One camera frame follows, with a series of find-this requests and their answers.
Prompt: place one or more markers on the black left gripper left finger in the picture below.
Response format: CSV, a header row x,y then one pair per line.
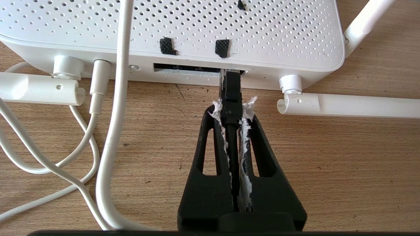
x,y
203,203

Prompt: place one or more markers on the white wifi router with antennas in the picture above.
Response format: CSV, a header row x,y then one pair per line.
x,y
229,26

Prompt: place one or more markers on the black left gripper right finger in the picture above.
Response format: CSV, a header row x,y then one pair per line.
x,y
279,203

